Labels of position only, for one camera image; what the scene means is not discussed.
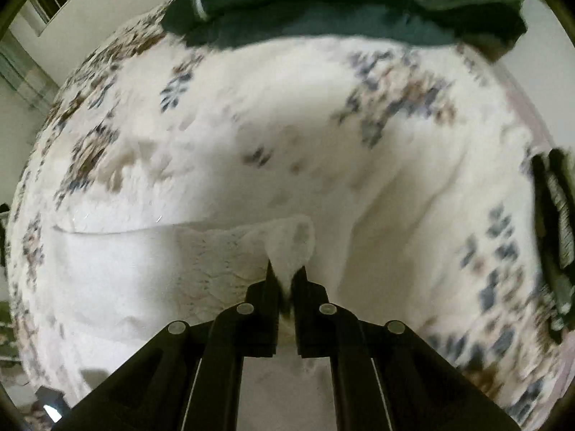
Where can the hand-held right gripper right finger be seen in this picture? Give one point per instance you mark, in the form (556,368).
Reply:
(305,309)

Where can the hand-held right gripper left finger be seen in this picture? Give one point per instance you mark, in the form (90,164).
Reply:
(266,305)

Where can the white knit garment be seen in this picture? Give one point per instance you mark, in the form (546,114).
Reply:
(179,274)

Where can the dark striped garment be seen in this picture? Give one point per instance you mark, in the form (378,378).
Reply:
(553,233)

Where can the floral printed white blanket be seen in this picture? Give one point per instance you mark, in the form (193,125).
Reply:
(278,143)

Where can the dark green garment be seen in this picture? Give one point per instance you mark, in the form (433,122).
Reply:
(341,2)

